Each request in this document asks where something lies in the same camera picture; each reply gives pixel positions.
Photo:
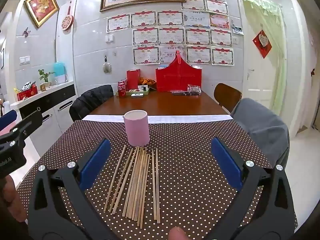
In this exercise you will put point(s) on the pile of oranges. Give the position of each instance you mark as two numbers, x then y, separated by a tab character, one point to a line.
148	81

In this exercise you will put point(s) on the wooden chair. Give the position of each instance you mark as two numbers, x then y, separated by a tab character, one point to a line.
226	96

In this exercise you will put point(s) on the white light switch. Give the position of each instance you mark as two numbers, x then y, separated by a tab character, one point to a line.
25	59
109	38

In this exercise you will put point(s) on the person's right hand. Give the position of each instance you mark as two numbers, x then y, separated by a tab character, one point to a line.
177	234

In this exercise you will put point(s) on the teal humidifier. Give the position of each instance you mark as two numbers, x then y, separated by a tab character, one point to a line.
60	71

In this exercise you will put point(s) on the small potted plant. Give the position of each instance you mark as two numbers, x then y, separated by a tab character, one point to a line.
45	76

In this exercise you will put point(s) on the brown polka-dot tablecloth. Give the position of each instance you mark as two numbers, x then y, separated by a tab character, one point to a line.
187	160

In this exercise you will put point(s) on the pink cup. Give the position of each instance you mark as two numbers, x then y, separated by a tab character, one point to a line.
136	130

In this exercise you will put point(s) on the green door curtain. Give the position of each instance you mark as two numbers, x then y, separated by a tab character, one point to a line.
272	20

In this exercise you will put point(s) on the person's left hand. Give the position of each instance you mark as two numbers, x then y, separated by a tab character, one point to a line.
11	197

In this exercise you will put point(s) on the round red hanging ornament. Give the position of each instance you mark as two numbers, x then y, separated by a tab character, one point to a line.
67	22

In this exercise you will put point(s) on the butterfly wall sticker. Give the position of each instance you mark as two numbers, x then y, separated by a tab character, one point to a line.
26	32

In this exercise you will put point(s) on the bundle of wooden chopsticks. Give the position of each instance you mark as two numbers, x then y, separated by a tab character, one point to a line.
136	185

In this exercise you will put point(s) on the red snack box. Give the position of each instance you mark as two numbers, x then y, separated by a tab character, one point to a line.
26	95

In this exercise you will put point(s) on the small red box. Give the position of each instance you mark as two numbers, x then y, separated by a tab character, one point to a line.
132	78

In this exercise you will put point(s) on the green tray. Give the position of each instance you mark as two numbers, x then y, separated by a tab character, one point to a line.
145	90

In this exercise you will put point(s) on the black jacket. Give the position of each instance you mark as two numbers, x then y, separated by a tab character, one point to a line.
90	100

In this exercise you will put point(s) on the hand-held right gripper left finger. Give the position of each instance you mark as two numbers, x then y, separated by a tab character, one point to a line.
96	163

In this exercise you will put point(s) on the black and white cabinet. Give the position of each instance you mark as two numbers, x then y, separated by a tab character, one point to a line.
55	105

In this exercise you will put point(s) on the grey jacket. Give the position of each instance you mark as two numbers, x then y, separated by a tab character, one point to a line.
262	125

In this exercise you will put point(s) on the red diamond framed artwork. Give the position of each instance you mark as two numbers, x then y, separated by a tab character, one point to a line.
41	6

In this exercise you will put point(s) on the white flat device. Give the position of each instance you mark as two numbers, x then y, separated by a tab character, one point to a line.
137	95

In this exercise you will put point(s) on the large red gift bag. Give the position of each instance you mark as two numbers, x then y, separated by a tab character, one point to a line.
178	77

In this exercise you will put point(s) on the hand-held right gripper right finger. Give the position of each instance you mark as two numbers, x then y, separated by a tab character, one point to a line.
226	160

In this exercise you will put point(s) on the wall of award certificates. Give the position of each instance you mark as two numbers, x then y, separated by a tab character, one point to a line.
172	35

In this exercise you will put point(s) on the white door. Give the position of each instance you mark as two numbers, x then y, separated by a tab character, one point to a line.
255	80

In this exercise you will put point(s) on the small photo print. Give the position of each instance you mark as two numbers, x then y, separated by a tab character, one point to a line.
238	30

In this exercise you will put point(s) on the pack of red soda cans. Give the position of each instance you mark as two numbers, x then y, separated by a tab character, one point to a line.
122	90

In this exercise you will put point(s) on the white hanging wall gadget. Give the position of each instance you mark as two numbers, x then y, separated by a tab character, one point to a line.
107	67

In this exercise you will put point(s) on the red door ornament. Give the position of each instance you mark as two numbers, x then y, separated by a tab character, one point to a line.
262	43

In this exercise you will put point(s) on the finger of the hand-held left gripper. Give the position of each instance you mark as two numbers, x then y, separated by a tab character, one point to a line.
30	123
8	120

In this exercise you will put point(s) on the white table runner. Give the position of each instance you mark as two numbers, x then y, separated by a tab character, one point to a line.
175	118

